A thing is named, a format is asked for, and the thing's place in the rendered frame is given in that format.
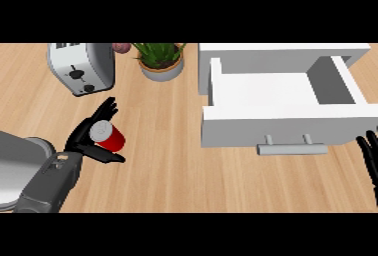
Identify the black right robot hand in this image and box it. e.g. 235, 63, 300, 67
355, 130, 378, 205

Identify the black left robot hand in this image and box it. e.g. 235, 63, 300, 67
64, 96, 128, 165

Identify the red can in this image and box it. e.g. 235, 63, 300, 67
89, 120, 128, 153

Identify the white open drawer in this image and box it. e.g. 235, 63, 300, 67
200, 55, 378, 149

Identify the silver toaster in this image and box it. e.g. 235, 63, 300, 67
46, 43, 119, 98

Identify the potted green plant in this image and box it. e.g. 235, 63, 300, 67
131, 43, 190, 83

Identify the white cabinet body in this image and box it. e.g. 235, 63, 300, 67
198, 43, 373, 97

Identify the grey drawer handle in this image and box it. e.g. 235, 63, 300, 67
256, 133, 330, 157

